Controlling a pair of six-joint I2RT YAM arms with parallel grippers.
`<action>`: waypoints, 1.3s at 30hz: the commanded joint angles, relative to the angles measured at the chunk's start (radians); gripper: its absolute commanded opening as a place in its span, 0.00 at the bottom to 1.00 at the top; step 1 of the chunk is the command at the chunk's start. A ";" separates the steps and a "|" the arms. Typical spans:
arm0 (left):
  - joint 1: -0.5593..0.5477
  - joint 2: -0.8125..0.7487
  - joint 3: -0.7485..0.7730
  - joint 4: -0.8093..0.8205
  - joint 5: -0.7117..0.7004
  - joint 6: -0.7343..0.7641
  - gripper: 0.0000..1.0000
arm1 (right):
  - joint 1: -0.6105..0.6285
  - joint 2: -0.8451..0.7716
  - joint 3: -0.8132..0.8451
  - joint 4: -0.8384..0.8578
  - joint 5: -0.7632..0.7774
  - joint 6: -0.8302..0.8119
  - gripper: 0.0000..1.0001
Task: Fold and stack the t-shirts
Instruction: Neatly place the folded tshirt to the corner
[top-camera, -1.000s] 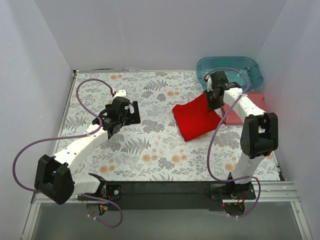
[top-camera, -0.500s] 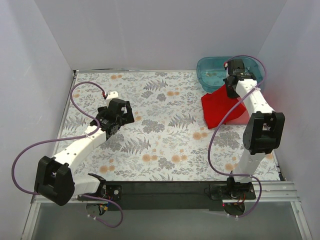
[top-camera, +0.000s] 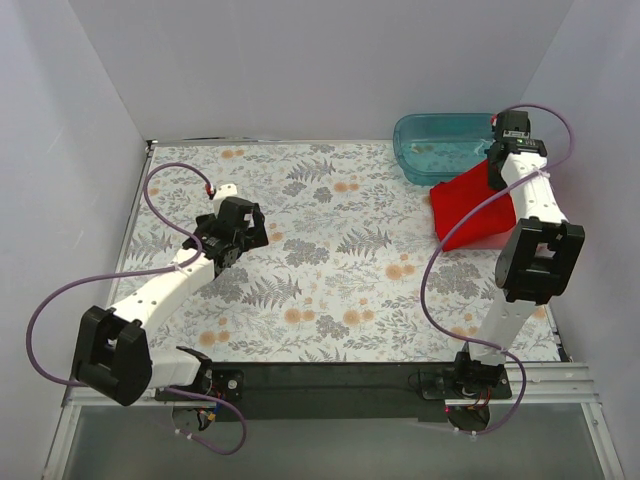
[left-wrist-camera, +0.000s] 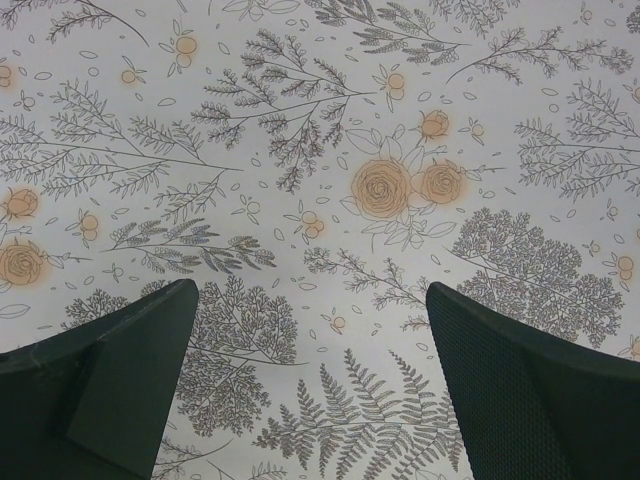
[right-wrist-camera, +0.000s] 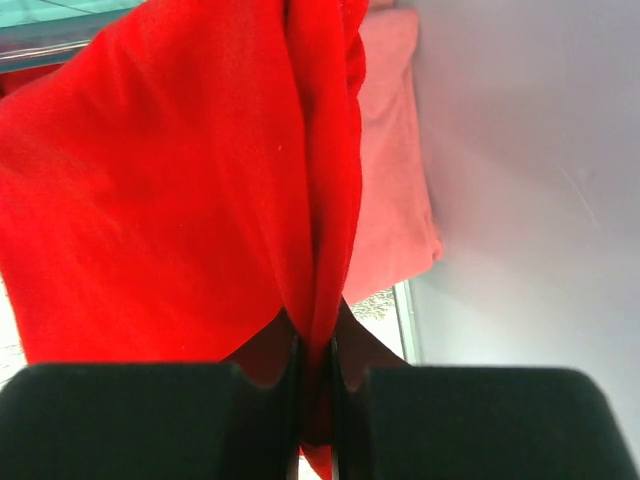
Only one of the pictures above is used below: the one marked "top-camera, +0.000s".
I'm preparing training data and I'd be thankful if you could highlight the floral tablecloth mat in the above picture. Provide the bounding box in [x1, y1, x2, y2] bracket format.
[113, 142, 497, 362]

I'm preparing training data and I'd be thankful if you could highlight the aluminium frame rail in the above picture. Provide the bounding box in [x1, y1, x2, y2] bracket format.
[66, 362, 601, 406]

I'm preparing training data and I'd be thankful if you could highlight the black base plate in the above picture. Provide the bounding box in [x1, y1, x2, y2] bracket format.
[154, 362, 511, 424]

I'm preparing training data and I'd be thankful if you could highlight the teal plastic bin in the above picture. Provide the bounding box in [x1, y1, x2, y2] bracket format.
[392, 113, 493, 187]

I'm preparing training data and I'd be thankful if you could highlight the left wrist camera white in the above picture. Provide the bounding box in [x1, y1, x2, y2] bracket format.
[205, 183, 238, 201]

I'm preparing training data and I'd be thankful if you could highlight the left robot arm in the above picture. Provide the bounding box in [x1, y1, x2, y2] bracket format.
[72, 196, 268, 406]

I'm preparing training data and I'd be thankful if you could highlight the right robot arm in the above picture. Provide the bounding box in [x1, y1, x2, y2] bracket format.
[452, 109, 585, 398]

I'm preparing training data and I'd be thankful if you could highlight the folded pink t shirt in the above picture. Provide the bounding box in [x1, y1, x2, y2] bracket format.
[462, 230, 512, 250]

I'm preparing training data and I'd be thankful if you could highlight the red t shirt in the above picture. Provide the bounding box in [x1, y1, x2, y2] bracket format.
[430, 160, 516, 252]

